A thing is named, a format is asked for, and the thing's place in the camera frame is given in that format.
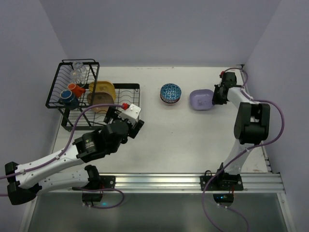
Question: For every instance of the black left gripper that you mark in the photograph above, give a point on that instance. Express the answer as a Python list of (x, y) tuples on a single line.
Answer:
[(136, 129)]

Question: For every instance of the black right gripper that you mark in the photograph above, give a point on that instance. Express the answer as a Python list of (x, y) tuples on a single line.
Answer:
[(219, 94)]

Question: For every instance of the purple plastic plate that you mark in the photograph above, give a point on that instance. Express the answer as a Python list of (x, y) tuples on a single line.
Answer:
[(201, 99)]

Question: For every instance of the red-inside blue-outside bowl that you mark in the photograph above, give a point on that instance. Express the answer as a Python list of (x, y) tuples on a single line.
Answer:
[(169, 102)]

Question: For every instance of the blue triangle pattern bowl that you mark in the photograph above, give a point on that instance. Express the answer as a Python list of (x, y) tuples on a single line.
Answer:
[(171, 91)]

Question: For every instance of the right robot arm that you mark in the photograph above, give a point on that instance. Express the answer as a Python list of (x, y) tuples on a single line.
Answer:
[(252, 121)]

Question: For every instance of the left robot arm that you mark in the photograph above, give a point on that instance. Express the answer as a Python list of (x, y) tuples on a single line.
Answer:
[(69, 167)]

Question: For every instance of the brown plastic plate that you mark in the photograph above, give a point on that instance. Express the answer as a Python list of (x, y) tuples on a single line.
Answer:
[(100, 98)]

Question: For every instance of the yellow plastic plate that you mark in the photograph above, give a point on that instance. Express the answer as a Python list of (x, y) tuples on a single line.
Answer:
[(102, 86)]

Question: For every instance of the orange mug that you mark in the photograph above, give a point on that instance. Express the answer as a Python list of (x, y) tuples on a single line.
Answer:
[(76, 90)]

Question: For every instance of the blue mug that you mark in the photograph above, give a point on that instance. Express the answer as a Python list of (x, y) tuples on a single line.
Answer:
[(68, 99)]

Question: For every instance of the clear drinking glass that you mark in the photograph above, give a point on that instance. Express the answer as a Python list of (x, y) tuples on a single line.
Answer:
[(77, 77), (79, 66)]

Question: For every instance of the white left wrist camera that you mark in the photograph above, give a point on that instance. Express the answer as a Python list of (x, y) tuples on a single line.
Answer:
[(130, 112)]

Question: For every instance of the black wire dish rack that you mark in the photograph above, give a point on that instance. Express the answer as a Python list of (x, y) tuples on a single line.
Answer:
[(81, 98)]

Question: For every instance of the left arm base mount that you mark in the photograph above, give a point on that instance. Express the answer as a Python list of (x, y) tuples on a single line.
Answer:
[(104, 182)]

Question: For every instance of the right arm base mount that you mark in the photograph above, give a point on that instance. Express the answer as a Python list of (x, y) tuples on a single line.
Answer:
[(227, 184)]

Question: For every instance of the aluminium table rail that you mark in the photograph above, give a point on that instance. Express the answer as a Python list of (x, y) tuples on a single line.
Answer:
[(158, 183)]

